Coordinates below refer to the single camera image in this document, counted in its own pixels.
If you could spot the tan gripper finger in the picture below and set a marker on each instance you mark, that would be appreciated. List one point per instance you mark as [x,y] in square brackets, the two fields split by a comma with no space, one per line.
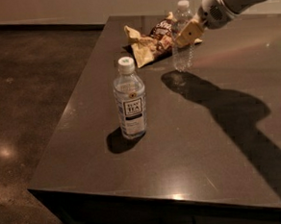
[192,31]

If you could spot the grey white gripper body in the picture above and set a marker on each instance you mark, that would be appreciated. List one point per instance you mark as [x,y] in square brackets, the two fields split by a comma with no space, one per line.
[211,13]

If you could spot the clear water bottle red label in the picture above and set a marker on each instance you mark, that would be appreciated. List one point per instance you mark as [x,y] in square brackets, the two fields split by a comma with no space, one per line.
[182,50]

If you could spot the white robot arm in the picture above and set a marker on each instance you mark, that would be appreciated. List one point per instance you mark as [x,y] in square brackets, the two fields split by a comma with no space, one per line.
[236,6]

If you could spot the brown sea salt chip bag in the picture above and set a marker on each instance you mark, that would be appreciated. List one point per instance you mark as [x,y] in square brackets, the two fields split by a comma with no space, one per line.
[155,46]

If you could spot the Teas' Tea clear bottle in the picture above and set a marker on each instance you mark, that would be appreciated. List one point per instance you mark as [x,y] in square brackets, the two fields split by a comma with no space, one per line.
[130,99]

